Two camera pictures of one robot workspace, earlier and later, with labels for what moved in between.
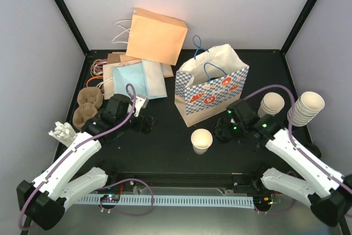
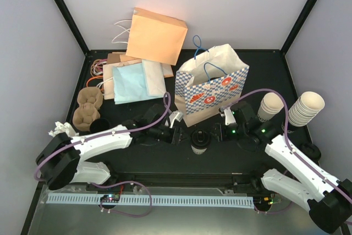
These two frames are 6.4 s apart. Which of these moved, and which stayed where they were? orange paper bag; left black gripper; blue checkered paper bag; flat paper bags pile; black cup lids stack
Moved: left black gripper
Stayed: blue checkered paper bag; orange paper bag; black cup lids stack; flat paper bags pile
